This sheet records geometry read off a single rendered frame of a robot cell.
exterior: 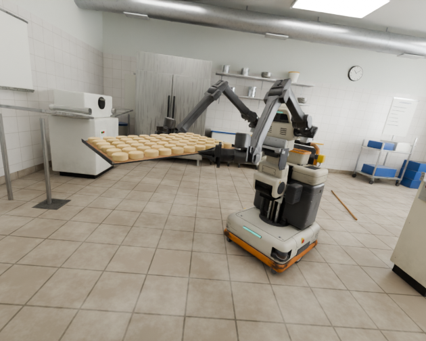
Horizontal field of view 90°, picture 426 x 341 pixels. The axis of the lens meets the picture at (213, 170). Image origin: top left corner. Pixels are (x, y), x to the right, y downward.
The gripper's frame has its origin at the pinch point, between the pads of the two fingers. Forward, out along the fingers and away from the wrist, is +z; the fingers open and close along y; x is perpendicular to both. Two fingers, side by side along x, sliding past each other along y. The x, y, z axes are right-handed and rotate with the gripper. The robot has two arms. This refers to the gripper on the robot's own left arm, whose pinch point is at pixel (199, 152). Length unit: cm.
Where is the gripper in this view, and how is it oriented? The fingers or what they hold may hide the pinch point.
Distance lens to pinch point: 91.9
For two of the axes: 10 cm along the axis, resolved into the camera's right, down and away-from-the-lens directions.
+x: 0.6, -2.9, 9.6
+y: -0.9, 9.5, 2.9
